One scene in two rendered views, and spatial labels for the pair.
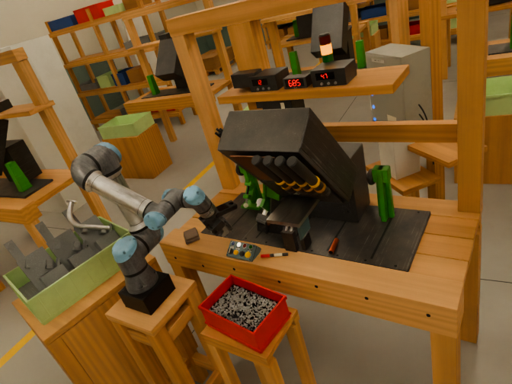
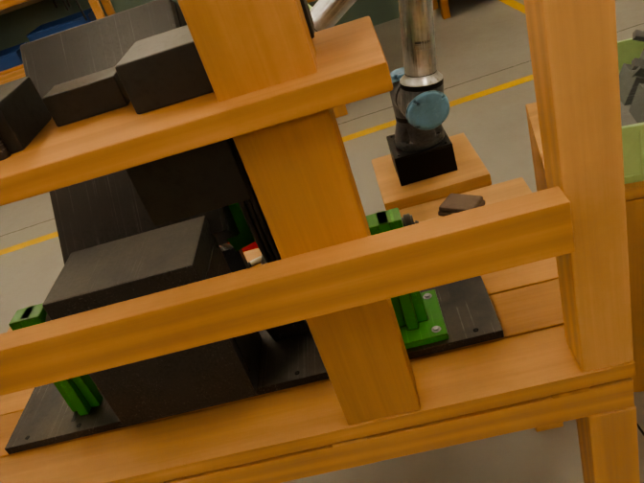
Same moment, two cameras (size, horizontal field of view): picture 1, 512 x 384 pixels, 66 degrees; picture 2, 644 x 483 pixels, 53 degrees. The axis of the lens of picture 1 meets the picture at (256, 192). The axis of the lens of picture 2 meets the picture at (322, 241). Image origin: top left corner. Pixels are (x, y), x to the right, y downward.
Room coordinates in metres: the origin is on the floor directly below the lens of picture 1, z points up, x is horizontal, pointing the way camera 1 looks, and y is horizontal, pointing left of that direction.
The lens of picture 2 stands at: (2.83, -0.64, 1.79)
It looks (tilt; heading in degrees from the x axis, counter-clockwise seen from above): 31 degrees down; 149
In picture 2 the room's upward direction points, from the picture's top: 20 degrees counter-clockwise
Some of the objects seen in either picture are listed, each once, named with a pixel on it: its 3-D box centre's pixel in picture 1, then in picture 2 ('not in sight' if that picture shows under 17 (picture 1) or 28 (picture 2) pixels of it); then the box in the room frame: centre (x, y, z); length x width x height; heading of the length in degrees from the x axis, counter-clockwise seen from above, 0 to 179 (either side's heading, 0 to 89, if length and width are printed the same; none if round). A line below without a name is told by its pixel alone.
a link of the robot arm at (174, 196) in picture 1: (174, 200); not in sight; (1.45, 0.33, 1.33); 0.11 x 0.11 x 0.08; 57
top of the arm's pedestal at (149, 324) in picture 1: (152, 299); (427, 171); (1.50, 0.63, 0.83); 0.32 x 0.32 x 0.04; 52
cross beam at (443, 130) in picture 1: (324, 132); (159, 324); (1.94, -0.44, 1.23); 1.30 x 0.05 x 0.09; 50
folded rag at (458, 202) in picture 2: (190, 235); (461, 205); (1.82, 0.40, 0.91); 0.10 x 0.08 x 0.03; 10
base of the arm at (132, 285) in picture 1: (138, 274); (417, 125); (1.50, 0.63, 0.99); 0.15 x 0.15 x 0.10
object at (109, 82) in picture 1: (120, 67); not in sight; (7.93, 1.80, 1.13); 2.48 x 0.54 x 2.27; 55
